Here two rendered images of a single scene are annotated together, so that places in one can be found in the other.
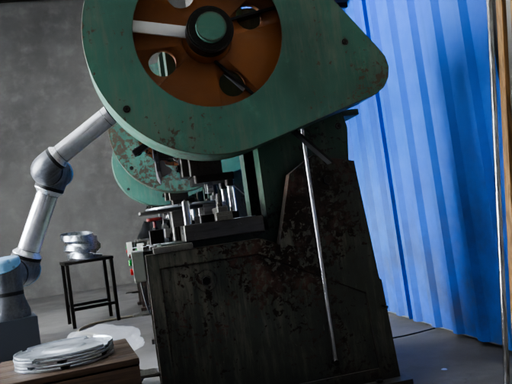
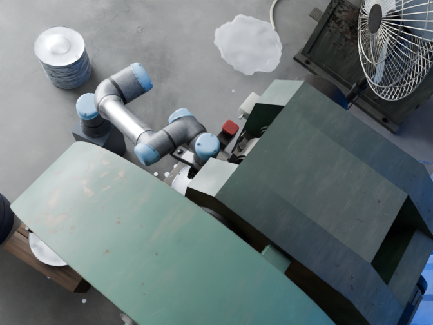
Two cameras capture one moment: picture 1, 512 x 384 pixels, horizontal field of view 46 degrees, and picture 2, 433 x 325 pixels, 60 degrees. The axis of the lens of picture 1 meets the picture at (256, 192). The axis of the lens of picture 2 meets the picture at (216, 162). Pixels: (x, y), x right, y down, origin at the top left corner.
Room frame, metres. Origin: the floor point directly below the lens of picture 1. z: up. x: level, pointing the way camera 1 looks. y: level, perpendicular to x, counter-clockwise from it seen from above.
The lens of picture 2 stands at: (2.03, 0.11, 2.29)
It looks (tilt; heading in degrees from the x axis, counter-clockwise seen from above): 69 degrees down; 27
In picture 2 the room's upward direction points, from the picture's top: 23 degrees clockwise
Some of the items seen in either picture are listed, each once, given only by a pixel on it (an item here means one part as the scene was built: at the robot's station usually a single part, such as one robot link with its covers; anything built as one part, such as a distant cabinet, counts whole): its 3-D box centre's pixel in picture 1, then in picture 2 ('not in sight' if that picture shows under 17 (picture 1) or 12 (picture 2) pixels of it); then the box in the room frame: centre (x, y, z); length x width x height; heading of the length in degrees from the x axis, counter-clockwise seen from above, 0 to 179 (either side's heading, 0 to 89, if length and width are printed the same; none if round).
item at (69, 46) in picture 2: not in sight; (59, 46); (2.48, 1.64, 0.26); 0.29 x 0.29 x 0.01
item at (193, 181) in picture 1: (211, 182); not in sight; (2.46, 0.17, 0.86); 0.20 x 0.16 x 0.05; 12
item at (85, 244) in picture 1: (87, 276); not in sight; (5.26, 1.54, 0.40); 0.45 x 0.40 x 0.79; 24
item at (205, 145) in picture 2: not in sight; (205, 149); (2.42, 0.36, 1.19); 0.09 x 0.08 x 0.11; 87
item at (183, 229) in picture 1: (216, 228); not in sight; (2.45, 0.18, 0.68); 0.45 x 0.30 x 0.06; 12
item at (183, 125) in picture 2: not in sight; (183, 129); (2.40, 0.46, 1.19); 0.11 x 0.11 x 0.08; 87
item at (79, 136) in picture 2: (17, 377); (102, 141); (2.31, 0.99, 0.23); 0.18 x 0.18 x 0.45; 25
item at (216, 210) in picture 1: (219, 206); not in sight; (2.29, 0.14, 0.76); 0.17 x 0.06 x 0.10; 12
